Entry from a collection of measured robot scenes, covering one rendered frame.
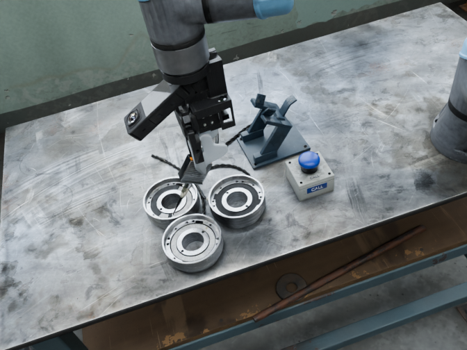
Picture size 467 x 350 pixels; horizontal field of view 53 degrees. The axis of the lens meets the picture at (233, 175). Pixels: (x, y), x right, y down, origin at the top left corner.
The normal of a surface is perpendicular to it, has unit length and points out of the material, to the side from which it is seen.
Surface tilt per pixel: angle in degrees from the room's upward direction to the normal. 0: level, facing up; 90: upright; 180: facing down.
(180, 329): 0
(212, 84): 90
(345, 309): 0
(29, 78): 90
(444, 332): 0
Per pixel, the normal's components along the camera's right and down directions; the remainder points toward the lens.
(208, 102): -0.13, -0.67
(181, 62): 0.08, 0.72
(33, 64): 0.29, 0.68
